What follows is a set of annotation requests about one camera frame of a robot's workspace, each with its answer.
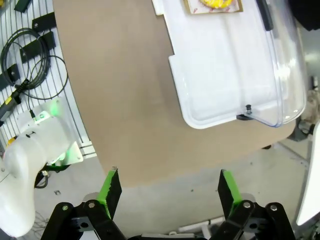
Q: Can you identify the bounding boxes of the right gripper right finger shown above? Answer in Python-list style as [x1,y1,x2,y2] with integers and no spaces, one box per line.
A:
[214,169,293,240]

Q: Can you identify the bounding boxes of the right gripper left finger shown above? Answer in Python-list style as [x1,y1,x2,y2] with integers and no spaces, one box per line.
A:
[41,167,126,240]

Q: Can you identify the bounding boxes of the cardboard donut tray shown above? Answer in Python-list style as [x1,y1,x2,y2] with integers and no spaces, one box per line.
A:
[183,0,244,15]

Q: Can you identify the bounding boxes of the yellow sprinkled donut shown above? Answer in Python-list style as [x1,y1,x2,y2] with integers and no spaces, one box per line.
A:
[198,0,236,9]

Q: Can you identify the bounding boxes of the white display tray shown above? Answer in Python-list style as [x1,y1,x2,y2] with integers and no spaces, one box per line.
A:
[151,0,283,130]

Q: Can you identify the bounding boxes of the clear display lid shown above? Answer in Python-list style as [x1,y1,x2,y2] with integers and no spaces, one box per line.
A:
[236,0,308,128]

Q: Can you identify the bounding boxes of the black coiled cable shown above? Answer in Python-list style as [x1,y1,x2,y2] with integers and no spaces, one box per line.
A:
[0,27,69,121]

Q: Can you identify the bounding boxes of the black metal bracket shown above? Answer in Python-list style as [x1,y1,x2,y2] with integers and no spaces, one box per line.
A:
[0,63,20,88]
[31,11,56,32]
[14,0,35,12]
[19,31,56,63]

